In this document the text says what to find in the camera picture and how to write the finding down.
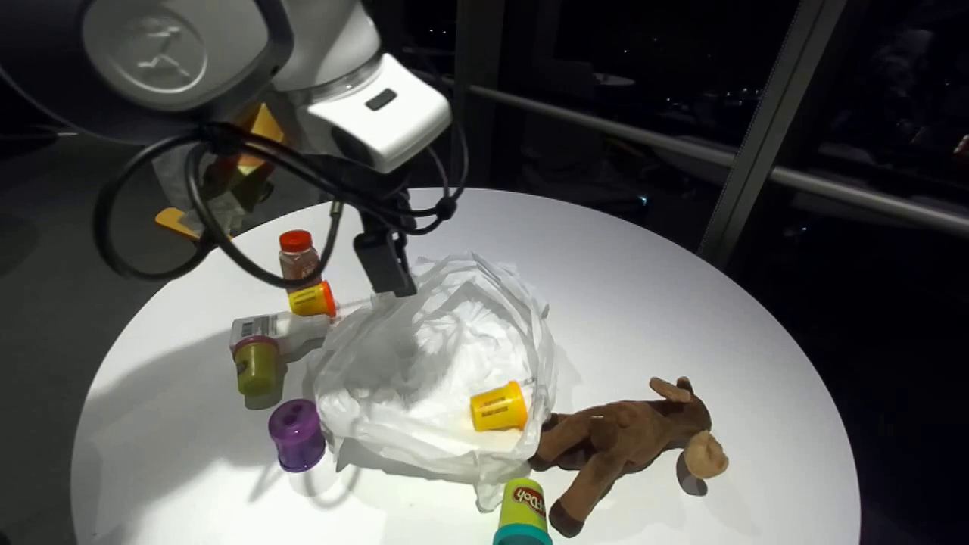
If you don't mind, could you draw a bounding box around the wooden chair armrest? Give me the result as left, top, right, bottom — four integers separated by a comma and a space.
151, 207, 207, 242

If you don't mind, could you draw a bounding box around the white plastic bag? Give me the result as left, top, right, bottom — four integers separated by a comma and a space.
301, 250, 568, 510

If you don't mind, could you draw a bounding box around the green teal toy cup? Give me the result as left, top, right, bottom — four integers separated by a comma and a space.
493, 475, 558, 545

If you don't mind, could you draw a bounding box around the purple toy cup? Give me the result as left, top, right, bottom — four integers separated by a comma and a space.
265, 397, 327, 475

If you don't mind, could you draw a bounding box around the grey window frame post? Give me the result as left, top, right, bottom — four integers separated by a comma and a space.
698, 0, 852, 265

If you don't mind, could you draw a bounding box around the red lid spice jar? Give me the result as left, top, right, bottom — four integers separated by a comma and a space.
274, 226, 320, 284

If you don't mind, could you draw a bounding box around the grey horizontal window rail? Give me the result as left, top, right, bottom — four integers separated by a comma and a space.
465, 85, 969, 235

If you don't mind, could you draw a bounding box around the brown plush moose toy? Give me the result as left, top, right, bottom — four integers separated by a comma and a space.
526, 376, 732, 538

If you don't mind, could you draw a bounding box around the pink lid toy cup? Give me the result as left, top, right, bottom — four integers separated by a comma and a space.
229, 332, 283, 400

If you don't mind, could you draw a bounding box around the wrist camera on wooden mount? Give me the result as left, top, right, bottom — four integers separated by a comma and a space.
200, 100, 292, 210

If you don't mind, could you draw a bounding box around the orange yellow toy cup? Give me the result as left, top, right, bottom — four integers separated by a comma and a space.
283, 278, 339, 321

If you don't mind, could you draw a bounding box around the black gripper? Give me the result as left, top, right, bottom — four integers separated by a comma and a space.
327, 148, 419, 300

